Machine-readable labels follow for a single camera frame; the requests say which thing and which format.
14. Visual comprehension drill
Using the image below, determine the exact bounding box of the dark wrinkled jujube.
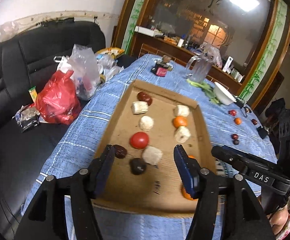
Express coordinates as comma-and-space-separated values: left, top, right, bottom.
114, 145, 127, 159

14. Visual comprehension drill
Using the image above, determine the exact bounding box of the white cake cube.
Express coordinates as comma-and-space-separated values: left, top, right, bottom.
174, 126, 191, 144

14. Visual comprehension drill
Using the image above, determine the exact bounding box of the dark plum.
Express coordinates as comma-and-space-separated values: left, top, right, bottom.
129, 158, 147, 175

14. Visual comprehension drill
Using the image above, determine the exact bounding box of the large red tomato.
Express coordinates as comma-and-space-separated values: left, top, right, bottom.
130, 132, 149, 149

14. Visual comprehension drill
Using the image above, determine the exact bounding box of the white cake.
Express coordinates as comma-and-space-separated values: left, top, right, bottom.
174, 105, 190, 117

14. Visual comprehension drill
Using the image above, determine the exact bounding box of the round beige cake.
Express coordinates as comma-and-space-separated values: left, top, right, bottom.
139, 116, 154, 132

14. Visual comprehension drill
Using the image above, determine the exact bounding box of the white rice cake block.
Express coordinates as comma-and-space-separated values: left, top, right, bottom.
131, 101, 149, 115

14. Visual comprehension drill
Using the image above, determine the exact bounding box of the large red jujube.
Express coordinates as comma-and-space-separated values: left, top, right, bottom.
137, 92, 153, 106

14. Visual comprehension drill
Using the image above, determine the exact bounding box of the beige cake cylinder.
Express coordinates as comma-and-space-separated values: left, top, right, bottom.
142, 146, 163, 166

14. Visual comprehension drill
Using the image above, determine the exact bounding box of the right hand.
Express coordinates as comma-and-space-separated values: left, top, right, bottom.
268, 198, 290, 239

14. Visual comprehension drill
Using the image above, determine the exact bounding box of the small dark jujube left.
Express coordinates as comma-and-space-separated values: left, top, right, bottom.
231, 134, 239, 140

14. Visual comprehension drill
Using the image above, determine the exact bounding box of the black small device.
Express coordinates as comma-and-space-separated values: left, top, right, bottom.
257, 126, 269, 139

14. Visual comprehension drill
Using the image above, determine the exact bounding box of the blue plaid tablecloth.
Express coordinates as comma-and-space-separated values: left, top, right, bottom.
20, 53, 278, 240

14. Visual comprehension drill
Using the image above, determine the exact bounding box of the far right jujube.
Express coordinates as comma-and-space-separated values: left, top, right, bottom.
251, 119, 257, 125

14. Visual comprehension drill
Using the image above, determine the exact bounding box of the far red tomato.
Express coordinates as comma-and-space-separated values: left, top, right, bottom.
229, 109, 237, 116

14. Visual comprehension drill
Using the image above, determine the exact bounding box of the black power adapter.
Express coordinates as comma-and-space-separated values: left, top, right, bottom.
235, 98, 245, 109

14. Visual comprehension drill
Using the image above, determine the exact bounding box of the cardboard tray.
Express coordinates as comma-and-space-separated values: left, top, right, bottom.
93, 80, 216, 217

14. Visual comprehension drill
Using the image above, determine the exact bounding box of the white bowl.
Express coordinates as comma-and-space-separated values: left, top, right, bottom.
213, 82, 236, 106

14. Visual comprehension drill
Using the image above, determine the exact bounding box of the green leafy vegetable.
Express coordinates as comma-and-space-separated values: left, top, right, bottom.
186, 79, 220, 105

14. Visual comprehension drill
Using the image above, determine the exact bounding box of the black sofa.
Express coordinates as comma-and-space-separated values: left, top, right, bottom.
0, 21, 105, 239

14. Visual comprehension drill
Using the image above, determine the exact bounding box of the red plastic bag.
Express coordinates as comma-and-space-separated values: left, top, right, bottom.
35, 70, 81, 125

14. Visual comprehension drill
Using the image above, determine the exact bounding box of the clear plastic pitcher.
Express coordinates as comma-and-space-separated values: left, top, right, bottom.
186, 47, 214, 83

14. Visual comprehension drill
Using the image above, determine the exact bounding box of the clear plastic bag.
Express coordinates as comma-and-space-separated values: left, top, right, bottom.
53, 44, 100, 101

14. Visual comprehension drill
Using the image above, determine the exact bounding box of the pink labelled jar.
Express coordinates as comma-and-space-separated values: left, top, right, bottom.
151, 55, 173, 77

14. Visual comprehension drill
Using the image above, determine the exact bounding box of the wooden sideboard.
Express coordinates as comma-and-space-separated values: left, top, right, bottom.
130, 25, 242, 95

